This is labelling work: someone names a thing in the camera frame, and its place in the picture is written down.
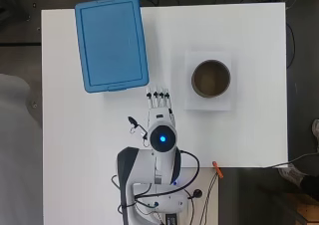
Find blue plastic box lid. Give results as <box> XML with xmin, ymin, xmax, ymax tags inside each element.
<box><xmin>74</xmin><ymin>0</ymin><xmax>150</xmax><ymax>94</ymax></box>

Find brown round tub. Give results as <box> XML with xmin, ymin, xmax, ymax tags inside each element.
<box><xmin>190</xmin><ymin>59</ymin><xmax>232</xmax><ymax>99</ymax></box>

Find grey floor cable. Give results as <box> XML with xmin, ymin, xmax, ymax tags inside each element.
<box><xmin>264</xmin><ymin>151</ymin><xmax>319</xmax><ymax>169</ymax></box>

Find orange clamp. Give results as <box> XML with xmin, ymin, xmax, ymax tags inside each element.
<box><xmin>212</xmin><ymin>160</ymin><xmax>224</xmax><ymax>179</ymax></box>

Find black cable with silver connector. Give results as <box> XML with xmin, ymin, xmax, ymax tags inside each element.
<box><xmin>128</xmin><ymin>115</ymin><xmax>150</xmax><ymax>148</ymax></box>

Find black round plug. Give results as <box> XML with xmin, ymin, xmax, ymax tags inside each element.
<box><xmin>191</xmin><ymin>188</ymin><xmax>203</xmax><ymax>200</ymax></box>

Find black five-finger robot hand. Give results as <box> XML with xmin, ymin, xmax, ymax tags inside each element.
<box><xmin>145</xmin><ymin>85</ymin><xmax>176</xmax><ymax>130</ymax></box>

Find white flat box stand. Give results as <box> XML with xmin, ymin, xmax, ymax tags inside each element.
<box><xmin>184</xmin><ymin>51</ymin><xmax>233</xmax><ymax>112</ymax></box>

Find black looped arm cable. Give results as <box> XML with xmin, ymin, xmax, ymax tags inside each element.
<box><xmin>133</xmin><ymin>149</ymin><xmax>201</xmax><ymax>201</ymax></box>

